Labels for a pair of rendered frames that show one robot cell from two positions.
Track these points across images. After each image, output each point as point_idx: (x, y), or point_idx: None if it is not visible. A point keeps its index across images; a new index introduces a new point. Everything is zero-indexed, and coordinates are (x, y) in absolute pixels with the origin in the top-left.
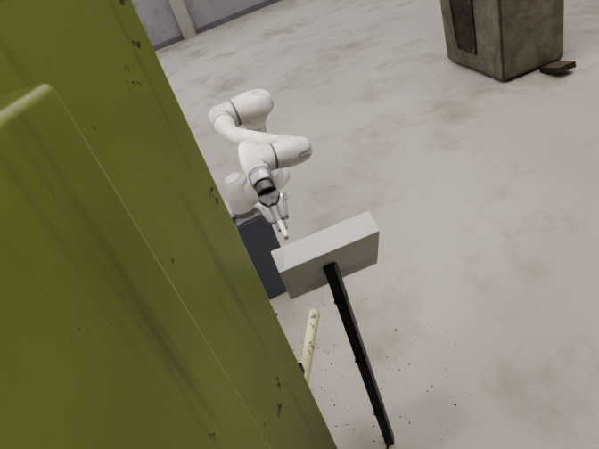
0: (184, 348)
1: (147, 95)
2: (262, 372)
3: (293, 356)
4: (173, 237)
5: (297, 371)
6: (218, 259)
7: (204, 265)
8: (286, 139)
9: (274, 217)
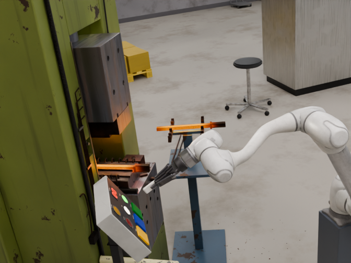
0: None
1: (20, 49)
2: (40, 194)
3: (81, 224)
4: (5, 101)
5: (79, 232)
6: (34, 131)
7: (21, 124)
8: (217, 154)
9: (156, 177)
